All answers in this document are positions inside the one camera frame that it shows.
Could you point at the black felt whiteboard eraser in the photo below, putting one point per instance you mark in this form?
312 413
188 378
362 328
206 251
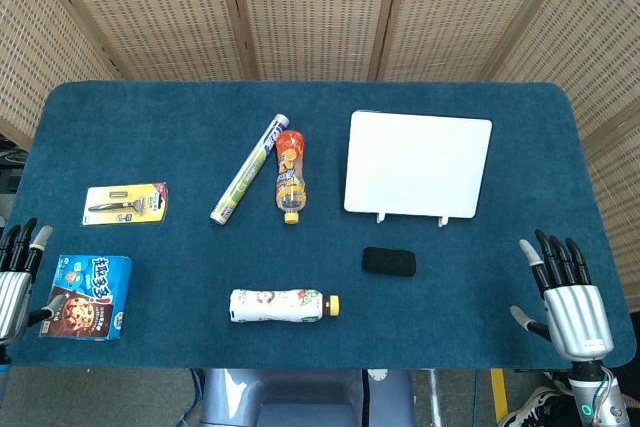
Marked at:
389 262

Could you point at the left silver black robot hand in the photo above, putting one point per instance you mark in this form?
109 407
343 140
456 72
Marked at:
12 297

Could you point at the woven rattan folding screen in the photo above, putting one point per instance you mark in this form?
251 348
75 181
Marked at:
320 7

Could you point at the white label tea bottle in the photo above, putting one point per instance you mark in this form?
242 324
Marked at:
270 307

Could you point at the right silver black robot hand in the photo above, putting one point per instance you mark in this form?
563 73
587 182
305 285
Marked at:
575 312

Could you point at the blue felt table mat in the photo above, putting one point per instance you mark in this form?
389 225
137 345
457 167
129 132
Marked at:
320 337

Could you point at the green cling film roll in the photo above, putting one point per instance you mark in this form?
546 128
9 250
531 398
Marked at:
247 174

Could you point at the white table leg bracket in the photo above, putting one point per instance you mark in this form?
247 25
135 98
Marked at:
381 217
443 221

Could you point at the blue grey robot torso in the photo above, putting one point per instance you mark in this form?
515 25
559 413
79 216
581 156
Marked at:
300 397

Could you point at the black white sneaker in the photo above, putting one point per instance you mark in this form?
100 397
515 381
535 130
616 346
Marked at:
535 409

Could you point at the yellow razor blister pack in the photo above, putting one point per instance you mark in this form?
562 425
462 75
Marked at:
125 204

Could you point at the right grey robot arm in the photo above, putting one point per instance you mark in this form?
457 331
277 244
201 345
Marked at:
595 392

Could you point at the orange label drink bottle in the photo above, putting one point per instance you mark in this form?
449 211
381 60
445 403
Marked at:
290 172

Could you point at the blue cookie box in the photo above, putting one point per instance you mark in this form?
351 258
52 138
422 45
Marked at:
87 297

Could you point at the white whiteboard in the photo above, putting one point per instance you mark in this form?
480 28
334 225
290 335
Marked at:
417 164

